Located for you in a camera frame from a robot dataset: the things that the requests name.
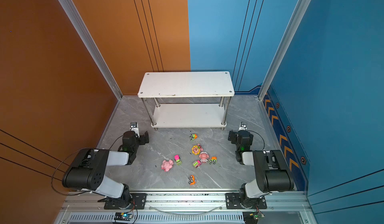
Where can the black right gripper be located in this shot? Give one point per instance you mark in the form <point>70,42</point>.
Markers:
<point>235,137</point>

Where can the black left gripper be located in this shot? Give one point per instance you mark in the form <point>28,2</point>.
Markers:
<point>142,141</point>

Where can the pink round head doll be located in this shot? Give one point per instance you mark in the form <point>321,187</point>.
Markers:
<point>204,157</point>

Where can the pink sheep toy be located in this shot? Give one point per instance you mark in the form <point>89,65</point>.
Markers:
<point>167,165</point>

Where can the yellow flower doll toy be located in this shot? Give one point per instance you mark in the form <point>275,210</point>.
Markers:
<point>197,149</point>

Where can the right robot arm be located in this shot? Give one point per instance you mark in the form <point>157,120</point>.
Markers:
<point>272,174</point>

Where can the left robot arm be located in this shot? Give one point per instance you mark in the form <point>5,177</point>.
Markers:
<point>87,171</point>

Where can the white two-tier shelf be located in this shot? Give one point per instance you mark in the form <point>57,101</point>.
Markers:
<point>208,84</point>

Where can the orange green toy car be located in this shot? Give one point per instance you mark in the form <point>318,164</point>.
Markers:
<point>213,160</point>

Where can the green orange toy truck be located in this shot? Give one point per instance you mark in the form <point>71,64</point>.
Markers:
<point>193,137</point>

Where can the pink green toy truck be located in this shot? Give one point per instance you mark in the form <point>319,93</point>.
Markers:
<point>177,160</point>

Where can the pink green toy car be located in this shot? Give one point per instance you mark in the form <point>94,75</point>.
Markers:
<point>196,164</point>

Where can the orange toy race car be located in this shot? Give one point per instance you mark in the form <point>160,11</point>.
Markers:
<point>192,180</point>

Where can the left green circuit board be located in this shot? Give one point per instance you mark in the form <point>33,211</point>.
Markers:
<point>123,218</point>

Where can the green circuit board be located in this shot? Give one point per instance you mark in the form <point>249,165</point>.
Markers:
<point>252,217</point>
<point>123,218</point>

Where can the right green circuit board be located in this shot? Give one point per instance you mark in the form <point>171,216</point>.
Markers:
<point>252,217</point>

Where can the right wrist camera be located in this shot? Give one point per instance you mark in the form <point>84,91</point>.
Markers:
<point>243,126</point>

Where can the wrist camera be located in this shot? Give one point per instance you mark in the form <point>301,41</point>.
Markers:
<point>134,128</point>
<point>243,126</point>

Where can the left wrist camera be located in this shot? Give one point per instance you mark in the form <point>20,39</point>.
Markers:
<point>134,128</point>

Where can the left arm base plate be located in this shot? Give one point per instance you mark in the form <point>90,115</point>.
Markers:
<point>137,201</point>

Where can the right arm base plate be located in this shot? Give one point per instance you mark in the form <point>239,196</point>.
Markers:
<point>234,201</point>

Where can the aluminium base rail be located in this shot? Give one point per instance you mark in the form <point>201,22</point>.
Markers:
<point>187,207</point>

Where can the right aluminium corner post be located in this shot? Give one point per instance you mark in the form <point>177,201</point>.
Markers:
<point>293,24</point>

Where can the aluminium corner post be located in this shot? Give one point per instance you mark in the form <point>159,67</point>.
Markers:
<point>87,39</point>
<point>293,24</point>

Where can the left aluminium corner post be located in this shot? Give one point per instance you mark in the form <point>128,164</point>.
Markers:
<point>87,39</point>

